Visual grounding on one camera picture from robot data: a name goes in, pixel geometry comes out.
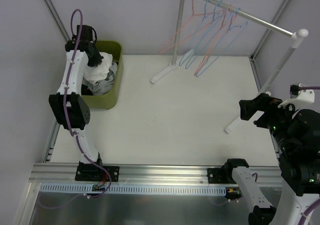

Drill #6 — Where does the olive green plastic basket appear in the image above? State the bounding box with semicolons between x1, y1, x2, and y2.
81;40;124;110

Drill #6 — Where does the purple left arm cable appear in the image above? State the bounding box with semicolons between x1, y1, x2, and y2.
63;8;112;199

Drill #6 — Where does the grey tank top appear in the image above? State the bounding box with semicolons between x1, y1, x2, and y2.
83;61;118;96

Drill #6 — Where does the silver and white clothes rack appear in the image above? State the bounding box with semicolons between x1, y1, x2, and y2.
149;0;309;135

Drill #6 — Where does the black tank top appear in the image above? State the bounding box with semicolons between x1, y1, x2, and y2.
81;84;93;96

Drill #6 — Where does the pink wire hanger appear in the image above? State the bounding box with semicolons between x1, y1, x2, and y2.
158;0;226;54
194;5;241;77

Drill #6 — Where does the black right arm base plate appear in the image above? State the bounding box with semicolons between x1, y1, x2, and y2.
206;167;236;184

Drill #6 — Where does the aluminium frame rail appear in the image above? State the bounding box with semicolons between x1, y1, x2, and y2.
28;162;282;187

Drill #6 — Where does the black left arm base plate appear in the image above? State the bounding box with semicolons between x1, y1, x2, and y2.
75;162;120;182

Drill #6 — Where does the light blue wire hanger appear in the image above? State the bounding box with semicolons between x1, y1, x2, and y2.
178;0;231;67

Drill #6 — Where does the white slotted cable duct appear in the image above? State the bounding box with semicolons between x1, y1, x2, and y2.
39;183;227;197

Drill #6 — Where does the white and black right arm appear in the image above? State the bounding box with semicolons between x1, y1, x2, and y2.
221;93;320;225

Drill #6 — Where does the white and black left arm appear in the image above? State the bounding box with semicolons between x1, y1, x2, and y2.
48;25;104;181

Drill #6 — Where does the white garment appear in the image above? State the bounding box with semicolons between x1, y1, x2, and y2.
83;52;118;85

